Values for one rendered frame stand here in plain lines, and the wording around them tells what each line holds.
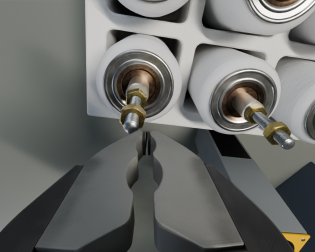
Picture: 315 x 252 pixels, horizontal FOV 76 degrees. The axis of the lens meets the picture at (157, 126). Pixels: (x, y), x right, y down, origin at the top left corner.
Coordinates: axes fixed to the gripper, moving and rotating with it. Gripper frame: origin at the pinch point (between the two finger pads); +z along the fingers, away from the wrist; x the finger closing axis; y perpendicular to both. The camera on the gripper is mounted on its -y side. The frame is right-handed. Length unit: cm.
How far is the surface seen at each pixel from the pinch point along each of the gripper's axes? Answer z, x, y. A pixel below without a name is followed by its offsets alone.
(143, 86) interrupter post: 7.2, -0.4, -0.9
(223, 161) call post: 17.6, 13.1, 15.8
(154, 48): 10.3, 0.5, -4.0
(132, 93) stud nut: 5.3, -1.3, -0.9
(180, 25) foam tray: 17.2, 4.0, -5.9
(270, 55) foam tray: 17.2, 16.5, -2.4
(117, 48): 10.4, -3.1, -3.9
